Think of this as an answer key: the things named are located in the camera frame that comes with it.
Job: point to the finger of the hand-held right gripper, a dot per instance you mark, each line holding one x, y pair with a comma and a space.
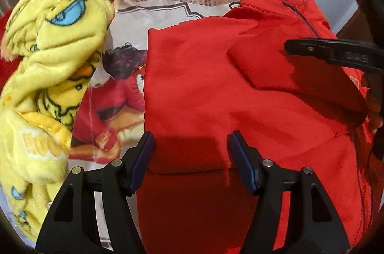
303, 48

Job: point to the person's right hand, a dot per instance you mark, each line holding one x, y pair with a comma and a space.
375, 118

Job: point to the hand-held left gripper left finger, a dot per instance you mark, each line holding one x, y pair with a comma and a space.
143, 162

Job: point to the wooden door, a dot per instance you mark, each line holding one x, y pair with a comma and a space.
355, 25

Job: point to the red zip jacket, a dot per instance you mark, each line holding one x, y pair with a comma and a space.
210, 76

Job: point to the red cloth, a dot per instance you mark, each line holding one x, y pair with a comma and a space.
4, 67

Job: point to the yellow cartoon fleece blanket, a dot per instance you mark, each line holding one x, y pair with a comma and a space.
45, 46

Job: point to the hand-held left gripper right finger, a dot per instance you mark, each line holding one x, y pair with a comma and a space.
243, 164

